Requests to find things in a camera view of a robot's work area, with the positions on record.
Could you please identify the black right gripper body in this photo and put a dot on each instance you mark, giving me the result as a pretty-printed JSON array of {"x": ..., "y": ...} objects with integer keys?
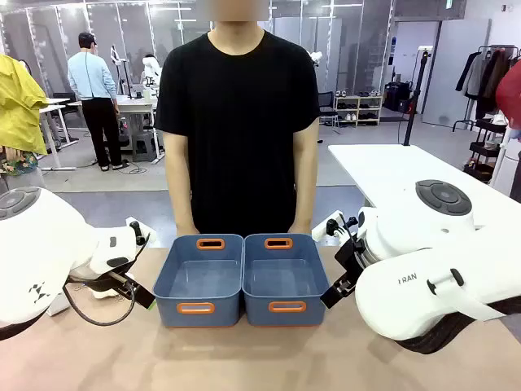
[{"x": 351, "y": 254}]

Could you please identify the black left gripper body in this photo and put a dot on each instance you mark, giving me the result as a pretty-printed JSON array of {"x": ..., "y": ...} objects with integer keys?
[{"x": 108, "y": 279}]

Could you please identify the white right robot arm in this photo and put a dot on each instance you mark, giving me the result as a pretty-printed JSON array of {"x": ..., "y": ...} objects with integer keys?
[{"x": 423, "y": 260}]

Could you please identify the person's right forearm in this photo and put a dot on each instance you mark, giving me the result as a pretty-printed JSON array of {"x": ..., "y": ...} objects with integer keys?
[{"x": 178, "y": 195}]

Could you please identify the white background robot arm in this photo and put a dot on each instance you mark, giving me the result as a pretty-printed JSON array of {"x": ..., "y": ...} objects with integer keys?
[{"x": 151, "y": 73}]

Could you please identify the person's left forearm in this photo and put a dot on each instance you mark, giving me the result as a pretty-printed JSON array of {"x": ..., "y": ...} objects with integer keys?
[{"x": 305, "y": 195}]

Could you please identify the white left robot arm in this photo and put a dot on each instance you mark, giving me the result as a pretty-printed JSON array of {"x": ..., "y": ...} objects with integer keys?
[{"x": 40, "y": 244}]

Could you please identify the person's left hand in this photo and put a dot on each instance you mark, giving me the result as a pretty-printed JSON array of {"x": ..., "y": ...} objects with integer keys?
[{"x": 301, "y": 227}]

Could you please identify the person's right hand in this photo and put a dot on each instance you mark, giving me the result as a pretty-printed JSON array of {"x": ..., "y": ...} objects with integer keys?
[{"x": 186, "y": 228}]

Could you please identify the large white table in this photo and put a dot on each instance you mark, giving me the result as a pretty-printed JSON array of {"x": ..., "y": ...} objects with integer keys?
[{"x": 390, "y": 171}]

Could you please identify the grey step stool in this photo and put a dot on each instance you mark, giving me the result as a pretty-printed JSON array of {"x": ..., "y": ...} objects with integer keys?
[{"x": 144, "y": 146}]

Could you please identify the white shoe rack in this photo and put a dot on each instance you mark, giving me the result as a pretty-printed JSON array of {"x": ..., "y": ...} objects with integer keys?
[{"x": 358, "y": 110}]

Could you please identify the black office chair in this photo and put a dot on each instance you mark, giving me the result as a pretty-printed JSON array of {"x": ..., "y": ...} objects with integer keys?
[{"x": 327, "y": 108}]

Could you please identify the black luggage bags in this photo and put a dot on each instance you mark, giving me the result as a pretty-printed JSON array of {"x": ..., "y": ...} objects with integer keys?
[{"x": 397, "y": 97}]

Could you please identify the small white background desk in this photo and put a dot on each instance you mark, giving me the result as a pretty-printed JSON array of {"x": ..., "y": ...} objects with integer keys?
[{"x": 55, "y": 122}]

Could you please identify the person black t-shirt torso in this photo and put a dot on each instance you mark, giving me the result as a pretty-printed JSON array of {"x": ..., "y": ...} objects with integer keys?
[{"x": 238, "y": 130}]

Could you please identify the black utility cart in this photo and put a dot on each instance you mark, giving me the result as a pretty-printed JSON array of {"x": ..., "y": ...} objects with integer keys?
[{"x": 486, "y": 150}]

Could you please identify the black tripod pole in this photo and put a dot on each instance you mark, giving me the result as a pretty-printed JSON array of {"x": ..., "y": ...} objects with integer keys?
[{"x": 416, "y": 93}]

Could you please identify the person in light blue shirt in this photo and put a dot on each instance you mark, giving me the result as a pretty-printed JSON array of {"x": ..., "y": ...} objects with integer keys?
[{"x": 95, "y": 93}]

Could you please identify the person in yellow jacket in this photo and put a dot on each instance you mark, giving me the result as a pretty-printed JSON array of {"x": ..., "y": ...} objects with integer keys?
[{"x": 18, "y": 106}]

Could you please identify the white and black stand device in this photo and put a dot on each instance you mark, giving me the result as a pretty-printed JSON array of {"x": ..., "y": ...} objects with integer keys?
[{"x": 119, "y": 67}]

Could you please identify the clothes rack with coats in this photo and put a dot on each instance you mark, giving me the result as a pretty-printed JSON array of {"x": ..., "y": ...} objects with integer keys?
[{"x": 484, "y": 77}]

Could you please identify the red garment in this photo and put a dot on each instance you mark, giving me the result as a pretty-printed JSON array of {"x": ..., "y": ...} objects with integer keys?
[{"x": 509, "y": 93}]

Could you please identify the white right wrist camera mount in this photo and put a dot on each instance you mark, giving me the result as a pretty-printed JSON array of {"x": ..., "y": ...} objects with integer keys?
[{"x": 323, "y": 232}]

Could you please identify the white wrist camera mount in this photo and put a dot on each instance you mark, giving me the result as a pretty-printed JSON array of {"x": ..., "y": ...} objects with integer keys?
[
  {"x": 148, "y": 238},
  {"x": 323, "y": 232}
]

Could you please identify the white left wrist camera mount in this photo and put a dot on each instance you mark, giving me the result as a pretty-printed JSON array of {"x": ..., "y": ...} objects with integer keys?
[{"x": 148, "y": 238}]

